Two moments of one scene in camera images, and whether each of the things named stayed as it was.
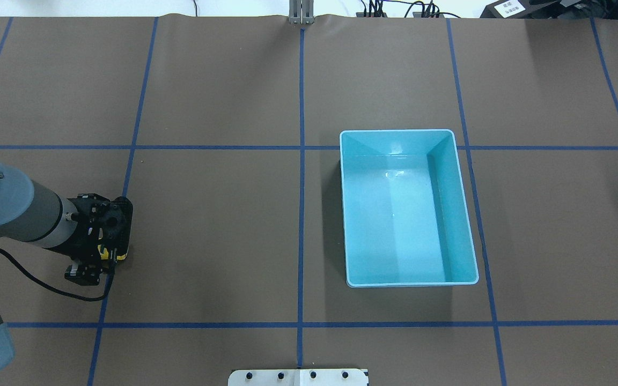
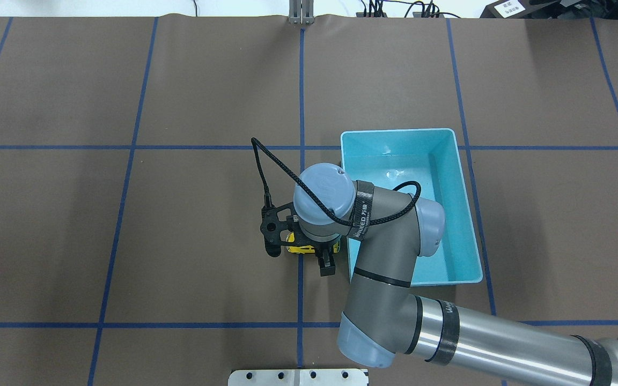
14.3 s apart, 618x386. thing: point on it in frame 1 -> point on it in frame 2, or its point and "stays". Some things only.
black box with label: x=513 y=9 stays
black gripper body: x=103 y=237 -> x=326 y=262
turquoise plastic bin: x=406 y=217 stays
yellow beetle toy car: x=105 y=255 -> x=308 y=249
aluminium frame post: x=301 y=12 stays
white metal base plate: x=299 y=377 stays
